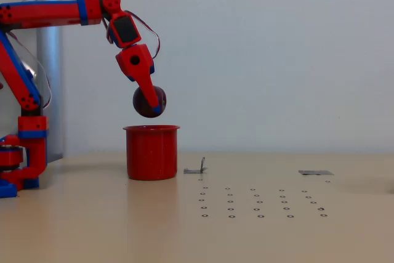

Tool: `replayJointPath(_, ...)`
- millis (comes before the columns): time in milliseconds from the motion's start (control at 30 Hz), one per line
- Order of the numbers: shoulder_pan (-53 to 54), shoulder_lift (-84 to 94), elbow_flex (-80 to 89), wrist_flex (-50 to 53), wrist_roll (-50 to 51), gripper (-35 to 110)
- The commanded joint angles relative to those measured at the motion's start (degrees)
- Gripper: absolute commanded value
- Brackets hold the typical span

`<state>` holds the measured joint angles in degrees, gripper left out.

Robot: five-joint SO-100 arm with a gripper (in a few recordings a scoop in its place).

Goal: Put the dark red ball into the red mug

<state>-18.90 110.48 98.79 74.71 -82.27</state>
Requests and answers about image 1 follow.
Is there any dark purple plum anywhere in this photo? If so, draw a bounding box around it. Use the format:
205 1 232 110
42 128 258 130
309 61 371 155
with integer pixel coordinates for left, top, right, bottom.
132 85 168 119

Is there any red plastic cup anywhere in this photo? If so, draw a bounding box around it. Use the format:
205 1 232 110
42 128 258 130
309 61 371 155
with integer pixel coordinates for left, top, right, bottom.
123 124 181 181

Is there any flat grey metal plate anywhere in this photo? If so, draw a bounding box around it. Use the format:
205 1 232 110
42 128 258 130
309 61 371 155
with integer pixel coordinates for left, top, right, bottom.
298 169 334 176

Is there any red and white gripper cable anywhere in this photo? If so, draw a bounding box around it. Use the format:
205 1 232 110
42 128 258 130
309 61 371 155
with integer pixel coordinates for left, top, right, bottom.
124 10 161 60

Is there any silver metal tube frame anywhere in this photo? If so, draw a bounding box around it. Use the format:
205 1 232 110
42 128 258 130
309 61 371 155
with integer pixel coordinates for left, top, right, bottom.
0 0 64 164

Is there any red and white shoulder cable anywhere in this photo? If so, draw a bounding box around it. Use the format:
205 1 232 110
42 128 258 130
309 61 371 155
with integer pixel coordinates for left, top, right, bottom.
4 30 52 110

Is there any small metal bracket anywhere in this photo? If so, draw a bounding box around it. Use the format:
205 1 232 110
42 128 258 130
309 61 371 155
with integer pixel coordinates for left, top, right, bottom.
183 156 209 174

